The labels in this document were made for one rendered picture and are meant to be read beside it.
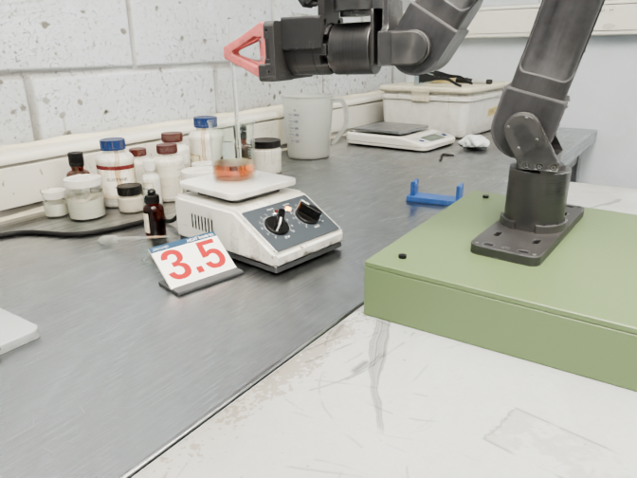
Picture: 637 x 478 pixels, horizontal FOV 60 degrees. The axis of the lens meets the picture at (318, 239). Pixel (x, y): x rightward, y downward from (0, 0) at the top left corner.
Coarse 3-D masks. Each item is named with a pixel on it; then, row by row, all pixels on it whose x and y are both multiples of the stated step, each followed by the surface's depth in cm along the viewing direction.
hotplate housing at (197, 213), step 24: (192, 192) 77; (288, 192) 76; (192, 216) 74; (216, 216) 71; (240, 216) 68; (240, 240) 69; (264, 240) 66; (312, 240) 70; (336, 240) 73; (264, 264) 67; (288, 264) 67
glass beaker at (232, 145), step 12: (216, 120) 76; (228, 120) 77; (240, 120) 77; (252, 120) 75; (216, 132) 72; (228, 132) 71; (240, 132) 72; (252, 132) 73; (216, 144) 72; (228, 144) 72; (240, 144) 72; (252, 144) 74; (216, 156) 73; (228, 156) 72; (240, 156) 73; (252, 156) 74; (216, 168) 74; (228, 168) 73; (240, 168) 73; (252, 168) 75; (216, 180) 74; (228, 180) 73; (240, 180) 74
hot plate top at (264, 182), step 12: (192, 180) 76; (204, 180) 76; (252, 180) 75; (264, 180) 75; (276, 180) 75; (288, 180) 75; (204, 192) 72; (216, 192) 70; (228, 192) 70; (240, 192) 70; (252, 192) 71; (264, 192) 72
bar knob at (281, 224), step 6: (282, 210) 69; (270, 216) 69; (276, 216) 69; (282, 216) 68; (264, 222) 68; (270, 222) 69; (276, 222) 67; (282, 222) 67; (270, 228) 68; (276, 228) 67; (282, 228) 69; (288, 228) 69; (282, 234) 68
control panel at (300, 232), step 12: (276, 204) 72; (288, 204) 73; (312, 204) 75; (252, 216) 69; (264, 216) 70; (288, 216) 71; (324, 216) 74; (264, 228) 68; (300, 228) 71; (312, 228) 72; (324, 228) 73; (336, 228) 73; (276, 240) 67; (288, 240) 68; (300, 240) 69
